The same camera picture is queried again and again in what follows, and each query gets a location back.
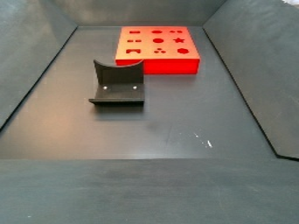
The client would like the black curved holder stand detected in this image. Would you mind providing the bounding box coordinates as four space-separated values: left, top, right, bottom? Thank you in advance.
89 60 146 105

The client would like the red shape sorter block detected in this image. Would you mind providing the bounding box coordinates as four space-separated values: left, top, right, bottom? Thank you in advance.
115 26 202 74

